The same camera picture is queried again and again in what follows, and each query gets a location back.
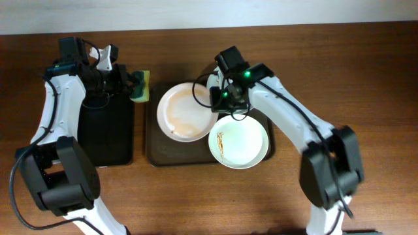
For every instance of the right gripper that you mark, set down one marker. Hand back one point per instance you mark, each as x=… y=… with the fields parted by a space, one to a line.
x=229 y=106

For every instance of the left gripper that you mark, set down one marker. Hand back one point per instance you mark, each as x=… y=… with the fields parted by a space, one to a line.
x=122 y=78

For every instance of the green yellow sponge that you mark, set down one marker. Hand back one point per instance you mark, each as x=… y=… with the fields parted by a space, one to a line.
x=141 y=91

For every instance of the white plate bottom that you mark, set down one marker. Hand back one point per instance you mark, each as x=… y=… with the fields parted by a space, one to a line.
x=238 y=143

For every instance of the white plate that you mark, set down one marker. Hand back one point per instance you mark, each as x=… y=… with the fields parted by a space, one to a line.
x=238 y=143
x=216 y=79
x=182 y=112

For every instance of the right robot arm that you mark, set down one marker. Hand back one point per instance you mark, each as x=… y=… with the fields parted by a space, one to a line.
x=331 y=166

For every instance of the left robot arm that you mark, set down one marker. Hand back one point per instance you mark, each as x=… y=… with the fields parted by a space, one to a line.
x=60 y=176

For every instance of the black tray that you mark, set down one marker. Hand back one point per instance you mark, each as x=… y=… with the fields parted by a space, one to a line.
x=105 y=129

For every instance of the brown tray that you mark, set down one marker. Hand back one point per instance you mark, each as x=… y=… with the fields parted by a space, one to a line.
x=163 y=151

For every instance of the white plate top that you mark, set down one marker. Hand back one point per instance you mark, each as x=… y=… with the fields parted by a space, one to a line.
x=216 y=79

